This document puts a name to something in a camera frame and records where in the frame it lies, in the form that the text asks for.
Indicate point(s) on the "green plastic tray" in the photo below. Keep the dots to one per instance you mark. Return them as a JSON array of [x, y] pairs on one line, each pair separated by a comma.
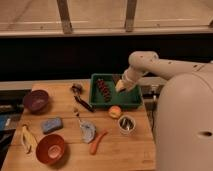
[[125, 99]]

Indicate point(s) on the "yellow banana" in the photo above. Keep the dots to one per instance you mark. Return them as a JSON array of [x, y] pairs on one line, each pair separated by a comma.
[[28, 140]]

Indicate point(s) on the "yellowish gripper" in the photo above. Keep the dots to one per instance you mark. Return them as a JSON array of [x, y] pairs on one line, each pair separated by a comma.
[[120, 86]]

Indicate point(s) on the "small fork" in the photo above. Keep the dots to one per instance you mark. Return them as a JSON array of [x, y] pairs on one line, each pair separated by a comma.
[[77, 114]]

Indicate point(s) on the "orange carrot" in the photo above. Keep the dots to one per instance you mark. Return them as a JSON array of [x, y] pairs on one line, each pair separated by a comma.
[[96, 141]]

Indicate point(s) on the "red bowl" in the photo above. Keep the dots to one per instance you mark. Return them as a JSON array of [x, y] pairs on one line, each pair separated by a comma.
[[50, 149]]

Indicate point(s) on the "peach apple fruit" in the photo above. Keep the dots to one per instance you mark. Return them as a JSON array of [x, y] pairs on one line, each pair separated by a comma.
[[115, 112]]

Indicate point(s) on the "blue sponge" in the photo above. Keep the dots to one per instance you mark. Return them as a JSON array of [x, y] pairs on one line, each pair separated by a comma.
[[51, 125]]

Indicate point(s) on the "black eraser block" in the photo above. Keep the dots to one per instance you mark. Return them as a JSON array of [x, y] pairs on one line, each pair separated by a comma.
[[116, 78]]

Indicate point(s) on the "dark red grape bunch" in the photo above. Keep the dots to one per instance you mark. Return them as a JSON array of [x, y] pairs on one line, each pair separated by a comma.
[[104, 89]]

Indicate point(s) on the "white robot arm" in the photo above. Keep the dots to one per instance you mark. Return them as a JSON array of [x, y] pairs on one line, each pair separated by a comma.
[[184, 122]]

